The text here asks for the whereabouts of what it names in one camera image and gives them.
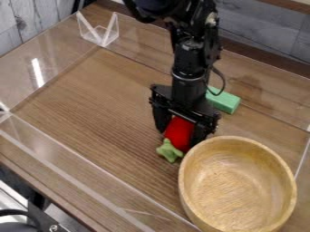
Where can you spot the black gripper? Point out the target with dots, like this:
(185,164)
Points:
(199,112)

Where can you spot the red plush strawberry green leaves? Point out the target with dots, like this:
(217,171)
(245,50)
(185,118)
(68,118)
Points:
(176,137)

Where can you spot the wooden bowl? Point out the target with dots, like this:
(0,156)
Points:
(237,186)

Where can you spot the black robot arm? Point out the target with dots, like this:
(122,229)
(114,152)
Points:
(193,23)

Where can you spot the green rectangular block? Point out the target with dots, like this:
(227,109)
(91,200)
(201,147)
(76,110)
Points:
(222,100)

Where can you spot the black metal stand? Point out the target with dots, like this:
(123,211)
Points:
(39,222)

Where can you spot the clear acrylic corner bracket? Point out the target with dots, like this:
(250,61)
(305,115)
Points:
(99,35)

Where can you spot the clear acrylic front wall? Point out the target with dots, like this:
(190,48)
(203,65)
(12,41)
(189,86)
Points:
(103,202)

